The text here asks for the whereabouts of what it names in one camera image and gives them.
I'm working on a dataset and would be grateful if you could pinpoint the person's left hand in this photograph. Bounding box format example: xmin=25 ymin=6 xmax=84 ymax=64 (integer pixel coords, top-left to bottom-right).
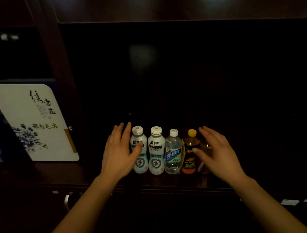
xmin=100 ymin=122 xmax=144 ymax=182

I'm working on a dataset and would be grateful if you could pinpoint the person's right hand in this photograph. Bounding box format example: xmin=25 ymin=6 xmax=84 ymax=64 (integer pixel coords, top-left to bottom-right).
xmin=191 ymin=126 xmax=248 ymax=186

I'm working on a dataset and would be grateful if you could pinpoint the amber tea bottle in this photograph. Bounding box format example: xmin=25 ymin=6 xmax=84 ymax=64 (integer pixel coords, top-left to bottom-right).
xmin=198 ymin=141 xmax=213 ymax=174

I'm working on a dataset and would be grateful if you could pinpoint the yellow cap energy drink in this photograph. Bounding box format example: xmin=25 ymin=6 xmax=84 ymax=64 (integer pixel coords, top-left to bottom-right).
xmin=181 ymin=129 xmax=201 ymax=174

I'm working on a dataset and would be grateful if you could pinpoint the clear water bottle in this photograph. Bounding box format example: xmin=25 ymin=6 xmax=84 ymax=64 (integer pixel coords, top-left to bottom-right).
xmin=164 ymin=128 xmax=183 ymax=174

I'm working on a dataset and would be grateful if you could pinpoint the white floral tea box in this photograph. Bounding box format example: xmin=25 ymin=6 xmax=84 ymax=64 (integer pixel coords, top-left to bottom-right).
xmin=0 ymin=79 xmax=80 ymax=162

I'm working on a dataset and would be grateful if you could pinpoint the person's right forearm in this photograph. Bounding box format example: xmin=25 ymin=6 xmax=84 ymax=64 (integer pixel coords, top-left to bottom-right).
xmin=226 ymin=175 xmax=307 ymax=233

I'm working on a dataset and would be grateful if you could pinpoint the person's left forearm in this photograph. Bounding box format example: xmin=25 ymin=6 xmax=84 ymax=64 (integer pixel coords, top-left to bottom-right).
xmin=51 ymin=174 xmax=120 ymax=233

